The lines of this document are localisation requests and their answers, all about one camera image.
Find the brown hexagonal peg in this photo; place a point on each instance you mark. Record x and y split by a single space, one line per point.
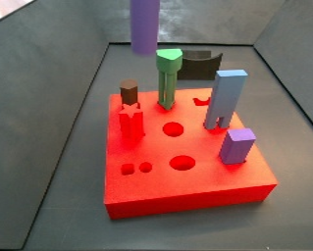
129 91

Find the green tall peg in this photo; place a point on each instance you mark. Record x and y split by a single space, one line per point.
169 63

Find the red peg board block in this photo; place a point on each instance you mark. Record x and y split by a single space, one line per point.
169 171

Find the red star peg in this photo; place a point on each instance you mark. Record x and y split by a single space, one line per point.
132 121

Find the black curved holder stand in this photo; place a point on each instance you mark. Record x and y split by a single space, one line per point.
200 65

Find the purple cylinder peg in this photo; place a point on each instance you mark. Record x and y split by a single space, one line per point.
144 17

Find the purple square peg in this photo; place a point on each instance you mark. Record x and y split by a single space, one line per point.
236 146

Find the blue arch-shaped peg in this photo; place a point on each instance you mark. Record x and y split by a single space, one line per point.
227 91

